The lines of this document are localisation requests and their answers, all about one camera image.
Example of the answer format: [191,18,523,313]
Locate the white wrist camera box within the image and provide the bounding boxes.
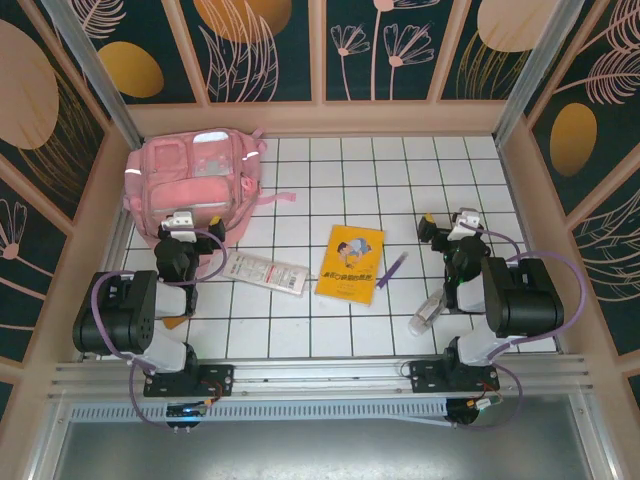
[159,210,197,237]
[452,207,483,234]

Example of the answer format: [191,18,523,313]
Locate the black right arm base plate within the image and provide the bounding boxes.
[408,360,501,396]

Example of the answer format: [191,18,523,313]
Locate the grey slotted cable duct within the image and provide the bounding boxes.
[67,397,451,427]

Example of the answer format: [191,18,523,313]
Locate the purple pen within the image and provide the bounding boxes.
[374,250,410,293]

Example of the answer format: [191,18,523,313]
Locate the grey metal sheet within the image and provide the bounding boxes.
[47,419,606,480]

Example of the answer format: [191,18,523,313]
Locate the pink backpack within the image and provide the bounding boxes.
[123,127,298,249]

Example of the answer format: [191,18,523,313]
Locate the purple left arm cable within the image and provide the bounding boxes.
[92,227,229,431]

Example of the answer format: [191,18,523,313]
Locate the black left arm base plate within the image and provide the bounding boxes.
[143,363,236,399]

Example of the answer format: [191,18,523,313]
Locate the small electronics board with wires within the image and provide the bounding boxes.
[448,393,504,427]
[166,398,222,419]

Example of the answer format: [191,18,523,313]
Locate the aluminium frame post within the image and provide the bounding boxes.
[40,0,147,150]
[492,0,587,147]

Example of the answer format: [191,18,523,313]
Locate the aluminium mounting rail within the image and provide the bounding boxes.
[47,353,599,401]

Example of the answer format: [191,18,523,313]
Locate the yellow picture book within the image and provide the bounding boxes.
[313,224,387,308]

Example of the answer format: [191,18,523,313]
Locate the clear plastic stationery pack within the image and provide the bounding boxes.
[219,251,313,301]

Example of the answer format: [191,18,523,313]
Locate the small clear plastic box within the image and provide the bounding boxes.
[408,288,447,338]

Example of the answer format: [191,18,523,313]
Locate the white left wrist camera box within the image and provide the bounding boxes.
[159,210,197,237]

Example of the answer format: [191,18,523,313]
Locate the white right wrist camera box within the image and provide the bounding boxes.
[452,207,483,234]

